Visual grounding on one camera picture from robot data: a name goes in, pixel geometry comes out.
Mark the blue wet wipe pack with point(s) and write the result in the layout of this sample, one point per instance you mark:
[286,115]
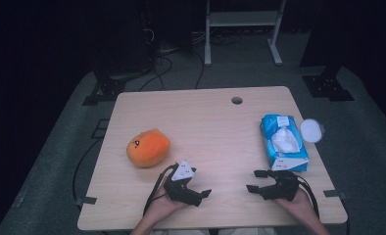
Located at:
[269,130]

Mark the person's right hand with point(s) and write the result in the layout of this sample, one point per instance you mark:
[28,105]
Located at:
[300,209]

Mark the white round lid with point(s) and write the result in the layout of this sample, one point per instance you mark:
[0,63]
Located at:
[311,130]

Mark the grey tape strip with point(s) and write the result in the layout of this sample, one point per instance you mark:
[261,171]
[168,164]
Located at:
[86,200]
[334,193]

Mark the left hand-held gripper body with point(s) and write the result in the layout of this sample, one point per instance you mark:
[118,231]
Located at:
[179,189]

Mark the person's left hand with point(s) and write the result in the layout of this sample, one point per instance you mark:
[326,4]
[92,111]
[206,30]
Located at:
[163,207]

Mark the black stand base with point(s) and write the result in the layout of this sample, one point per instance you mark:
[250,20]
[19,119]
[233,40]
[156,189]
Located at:
[326,86]
[107,88]

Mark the dark floor outlet plate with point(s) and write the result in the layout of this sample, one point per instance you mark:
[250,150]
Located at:
[100,128]

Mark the white metal stand frame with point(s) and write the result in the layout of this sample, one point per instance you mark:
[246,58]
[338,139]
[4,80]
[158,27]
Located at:
[243,18]

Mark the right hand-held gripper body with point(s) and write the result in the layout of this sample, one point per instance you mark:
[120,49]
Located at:
[284,187]

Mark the white wet wipe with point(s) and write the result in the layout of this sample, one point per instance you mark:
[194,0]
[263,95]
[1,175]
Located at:
[284,142]

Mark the orange plush toy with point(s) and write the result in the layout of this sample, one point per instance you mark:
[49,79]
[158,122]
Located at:
[148,148]

